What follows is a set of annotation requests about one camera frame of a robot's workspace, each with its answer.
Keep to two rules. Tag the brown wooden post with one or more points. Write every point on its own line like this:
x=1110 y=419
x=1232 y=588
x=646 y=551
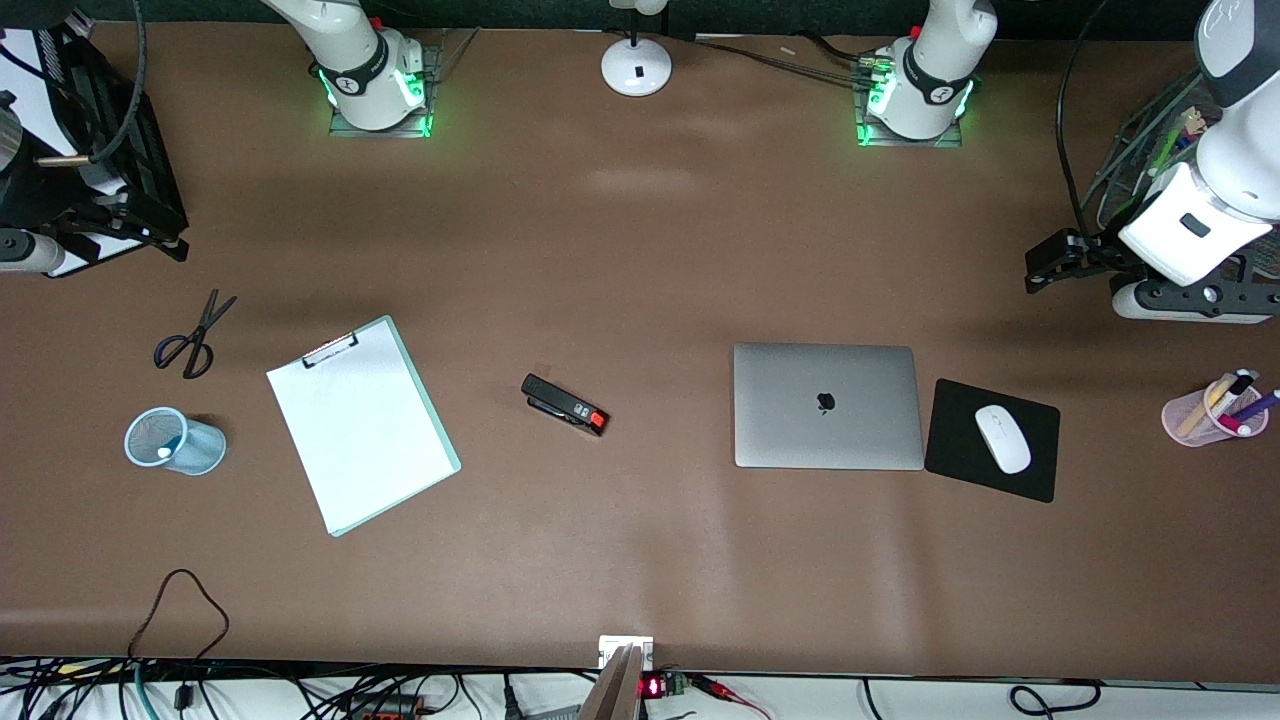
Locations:
x=615 y=690

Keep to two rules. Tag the white computer mouse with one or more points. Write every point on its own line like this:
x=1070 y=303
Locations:
x=1003 y=440

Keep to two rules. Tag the red clip lead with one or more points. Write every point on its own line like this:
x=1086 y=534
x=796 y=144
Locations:
x=715 y=685

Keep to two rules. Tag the black red stapler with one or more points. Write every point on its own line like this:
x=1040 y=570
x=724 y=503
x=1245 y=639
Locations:
x=560 y=403

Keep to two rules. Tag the black mouse pad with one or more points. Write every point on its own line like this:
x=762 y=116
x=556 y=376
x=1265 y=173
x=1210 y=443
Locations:
x=950 y=450

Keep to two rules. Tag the small white box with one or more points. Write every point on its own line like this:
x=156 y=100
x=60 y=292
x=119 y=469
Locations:
x=610 y=645

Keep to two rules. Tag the pink translucent pen cup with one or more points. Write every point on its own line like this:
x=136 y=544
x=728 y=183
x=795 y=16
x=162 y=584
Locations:
x=1172 y=410

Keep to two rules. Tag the black mesh desk organizer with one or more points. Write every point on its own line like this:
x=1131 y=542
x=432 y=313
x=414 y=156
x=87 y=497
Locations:
x=1125 y=203

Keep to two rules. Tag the black red power strip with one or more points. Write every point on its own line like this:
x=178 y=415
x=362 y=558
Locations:
x=395 y=708

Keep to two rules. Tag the white paper sheet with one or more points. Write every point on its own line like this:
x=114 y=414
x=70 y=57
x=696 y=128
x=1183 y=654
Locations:
x=370 y=450

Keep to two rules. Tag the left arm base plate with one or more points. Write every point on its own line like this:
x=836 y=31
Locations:
x=910 y=142

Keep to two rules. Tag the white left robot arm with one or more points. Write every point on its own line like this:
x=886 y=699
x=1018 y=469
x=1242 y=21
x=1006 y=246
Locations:
x=1240 y=150

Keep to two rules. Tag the black scissors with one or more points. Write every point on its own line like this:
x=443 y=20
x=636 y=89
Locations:
x=203 y=333

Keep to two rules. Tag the silver laptop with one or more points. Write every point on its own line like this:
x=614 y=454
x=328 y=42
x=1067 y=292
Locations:
x=800 y=430

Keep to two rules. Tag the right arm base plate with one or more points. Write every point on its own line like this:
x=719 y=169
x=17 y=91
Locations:
x=380 y=131

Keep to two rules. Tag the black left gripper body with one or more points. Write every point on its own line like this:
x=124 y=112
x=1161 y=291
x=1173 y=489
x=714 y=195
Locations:
x=1100 y=249

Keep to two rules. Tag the green marker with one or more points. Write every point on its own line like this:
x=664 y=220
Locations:
x=1178 y=135

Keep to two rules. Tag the red marker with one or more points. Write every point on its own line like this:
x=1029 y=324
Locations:
x=1238 y=428

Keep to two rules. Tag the black paper tray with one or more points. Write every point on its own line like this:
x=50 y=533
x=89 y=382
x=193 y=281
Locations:
x=150 y=160

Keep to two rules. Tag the white marker with black cap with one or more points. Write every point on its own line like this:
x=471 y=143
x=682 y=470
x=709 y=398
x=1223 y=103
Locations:
x=1240 y=383

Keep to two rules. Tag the circuit board with red display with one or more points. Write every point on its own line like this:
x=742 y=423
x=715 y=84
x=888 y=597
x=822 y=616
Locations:
x=652 y=686

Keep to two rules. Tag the blue mesh pen cup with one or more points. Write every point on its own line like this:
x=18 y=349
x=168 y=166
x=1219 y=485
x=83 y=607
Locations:
x=200 y=450

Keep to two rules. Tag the yellow highlighter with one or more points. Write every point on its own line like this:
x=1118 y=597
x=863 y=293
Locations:
x=1215 y=395

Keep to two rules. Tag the purple marker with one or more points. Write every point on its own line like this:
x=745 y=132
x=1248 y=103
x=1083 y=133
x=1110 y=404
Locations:
x=1262 y=405

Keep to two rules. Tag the white round lamp base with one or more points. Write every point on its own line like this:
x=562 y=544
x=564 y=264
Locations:
x=636 y=70

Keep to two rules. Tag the mint green clipboard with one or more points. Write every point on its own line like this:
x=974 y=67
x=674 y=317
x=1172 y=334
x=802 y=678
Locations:
x=432 y=420

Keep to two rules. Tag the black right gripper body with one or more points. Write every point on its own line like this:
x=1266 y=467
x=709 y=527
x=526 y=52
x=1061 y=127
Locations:
x=22 y=188

